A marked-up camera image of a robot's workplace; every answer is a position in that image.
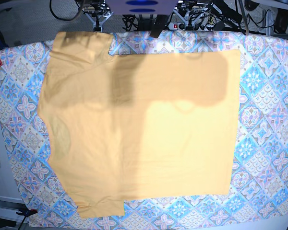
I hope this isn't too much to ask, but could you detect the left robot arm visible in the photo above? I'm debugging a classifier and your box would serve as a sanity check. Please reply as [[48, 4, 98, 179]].
[[173, 0, 209, 31]]

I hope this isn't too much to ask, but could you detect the black camera post clamp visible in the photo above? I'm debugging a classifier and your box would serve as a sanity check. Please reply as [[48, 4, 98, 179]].
[[150, 14, 168, 38]]

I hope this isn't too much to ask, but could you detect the white power strip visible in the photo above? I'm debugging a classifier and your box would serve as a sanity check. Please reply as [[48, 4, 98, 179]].
[[168, 22, 185, 31]]

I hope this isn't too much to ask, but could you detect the white rail bracket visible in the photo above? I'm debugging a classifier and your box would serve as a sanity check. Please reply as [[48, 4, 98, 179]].
[[0, 196, 27, 223]]

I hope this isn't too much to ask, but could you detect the patterned blue pink tablecloth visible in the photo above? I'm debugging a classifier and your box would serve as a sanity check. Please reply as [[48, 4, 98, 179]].
[[0, 31, 288, 230]]

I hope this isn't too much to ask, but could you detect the yellow T-shirt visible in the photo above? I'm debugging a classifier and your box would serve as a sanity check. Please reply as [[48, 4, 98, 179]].
[[38, 32, 240, 218]]

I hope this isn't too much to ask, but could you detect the red black clamp lower left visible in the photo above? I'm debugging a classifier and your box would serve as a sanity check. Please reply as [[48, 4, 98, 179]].
[[16, 208, 37, 218]]

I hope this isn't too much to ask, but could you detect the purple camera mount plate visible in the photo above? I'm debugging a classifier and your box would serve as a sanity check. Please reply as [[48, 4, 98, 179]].
[[105, 0, 178, 15]]

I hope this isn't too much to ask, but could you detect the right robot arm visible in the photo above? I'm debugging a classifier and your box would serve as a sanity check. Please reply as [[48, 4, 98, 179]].
[[76, 0, 113, 32]]

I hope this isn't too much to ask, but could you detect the black cable bundle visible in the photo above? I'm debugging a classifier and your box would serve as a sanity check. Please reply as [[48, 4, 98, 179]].
[[121, 14, 140, 31]]

